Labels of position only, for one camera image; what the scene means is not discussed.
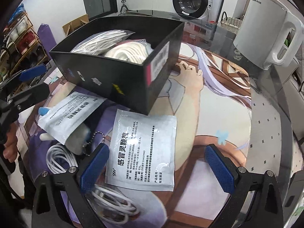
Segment anime print desk mat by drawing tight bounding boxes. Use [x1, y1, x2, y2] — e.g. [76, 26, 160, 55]
[29, 44, 251, 227]

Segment brown cardboard box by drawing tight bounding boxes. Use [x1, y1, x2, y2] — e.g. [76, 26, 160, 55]
[62, 14, 89, 36]

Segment grey sofa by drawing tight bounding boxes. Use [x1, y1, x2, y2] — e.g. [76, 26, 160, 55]
[283, 58, 303, 140]

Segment silver medicine sachet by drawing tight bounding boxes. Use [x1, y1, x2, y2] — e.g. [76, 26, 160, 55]
[38, 92, 105, 145]
[105, 110, 177, 192]

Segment red box under table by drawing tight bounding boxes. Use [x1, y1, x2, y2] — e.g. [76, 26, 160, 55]
[194, 21, 214, 35]

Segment wooden shoe rack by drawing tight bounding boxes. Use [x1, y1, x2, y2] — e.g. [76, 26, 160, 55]
[1, 4, 50, 81]

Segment white electric kettle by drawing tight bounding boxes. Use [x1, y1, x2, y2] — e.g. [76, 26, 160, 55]
[233, 0, 303, 70]

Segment white charging cable bundle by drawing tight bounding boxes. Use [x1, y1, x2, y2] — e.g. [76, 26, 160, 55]
[45, 143, 141, 225]

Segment white plush toy blue ears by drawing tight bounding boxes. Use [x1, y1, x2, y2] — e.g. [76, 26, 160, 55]
[39, 108, 91, 155]

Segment white copper-tipped cords bag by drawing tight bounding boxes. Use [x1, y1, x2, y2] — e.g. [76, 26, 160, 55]
[71, 29, 135, 55]

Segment white wicker basket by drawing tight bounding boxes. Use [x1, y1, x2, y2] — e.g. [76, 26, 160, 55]
[221, 11, 243, 35]

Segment purple rolled yoga mat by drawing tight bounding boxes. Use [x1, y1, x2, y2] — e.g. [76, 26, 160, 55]
[38, 24, 57, 54]

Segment person's left hand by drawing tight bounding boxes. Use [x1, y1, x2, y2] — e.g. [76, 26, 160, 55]
[3, 123, 18, 163]

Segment black open cardboard box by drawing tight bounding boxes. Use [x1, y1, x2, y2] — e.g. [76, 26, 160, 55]
[50, 16, 184, 115]

